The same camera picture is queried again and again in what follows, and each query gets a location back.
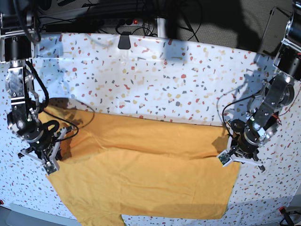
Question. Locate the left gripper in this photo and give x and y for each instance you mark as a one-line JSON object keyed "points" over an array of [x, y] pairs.
{"points": [[242, 151]]}

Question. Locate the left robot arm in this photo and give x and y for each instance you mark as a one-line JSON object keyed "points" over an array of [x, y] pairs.
{"points": [[264, 107]]}

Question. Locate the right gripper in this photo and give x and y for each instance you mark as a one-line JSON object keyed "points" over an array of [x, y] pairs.
{"points": [[44, 142]]}

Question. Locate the red black clamp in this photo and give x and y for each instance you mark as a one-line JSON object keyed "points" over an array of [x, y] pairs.
{"points": [[286, 221]]}

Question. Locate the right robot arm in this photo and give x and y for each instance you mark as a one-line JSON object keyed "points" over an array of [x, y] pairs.
{"points": [[19, 33]]}

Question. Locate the black table clamp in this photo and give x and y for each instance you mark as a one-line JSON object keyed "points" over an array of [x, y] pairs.
{"points": [[124, 41]]}

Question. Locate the white metal post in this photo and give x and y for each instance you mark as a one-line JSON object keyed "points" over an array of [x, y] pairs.
{"points": [[161, 27]]}

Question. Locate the terrazzo patterned table cloth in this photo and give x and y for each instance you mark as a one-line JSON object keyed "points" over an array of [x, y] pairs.
{"points": [[179, 81]]}

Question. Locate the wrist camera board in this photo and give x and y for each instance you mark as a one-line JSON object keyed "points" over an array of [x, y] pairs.
{"points": [[51, 167], [224, 158]]}

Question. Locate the yellow T-shirt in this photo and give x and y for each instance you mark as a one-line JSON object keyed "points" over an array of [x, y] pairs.
{"points": [[122, 165]]}

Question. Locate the white power strip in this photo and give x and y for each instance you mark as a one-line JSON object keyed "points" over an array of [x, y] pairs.
{"points": [[112, 22]]}

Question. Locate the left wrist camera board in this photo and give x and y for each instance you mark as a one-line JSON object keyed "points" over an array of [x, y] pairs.
{"points": [[224, 158]]}

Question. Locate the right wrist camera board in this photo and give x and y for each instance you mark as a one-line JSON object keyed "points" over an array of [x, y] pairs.
{"points": [[51, 167]]}

